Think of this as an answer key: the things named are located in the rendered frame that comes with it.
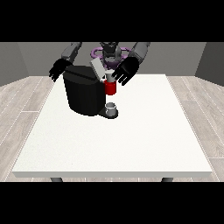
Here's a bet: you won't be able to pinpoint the black coffee machine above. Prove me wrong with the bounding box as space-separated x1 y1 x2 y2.
62 64 119 120

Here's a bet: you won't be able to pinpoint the pale grey machine lid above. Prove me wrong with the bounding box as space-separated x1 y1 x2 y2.
89 57 107 81

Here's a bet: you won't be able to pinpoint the small grey coffee pod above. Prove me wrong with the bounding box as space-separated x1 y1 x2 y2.
104 69 116 83

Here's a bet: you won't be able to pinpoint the red pod holder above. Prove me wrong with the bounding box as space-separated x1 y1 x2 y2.
103 80 118 96

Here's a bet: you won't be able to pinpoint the grey robot trunk purple rings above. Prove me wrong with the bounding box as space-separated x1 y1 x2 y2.
90 42 131 67

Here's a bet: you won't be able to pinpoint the small grey cup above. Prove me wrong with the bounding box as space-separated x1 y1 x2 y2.
105 101 118 116

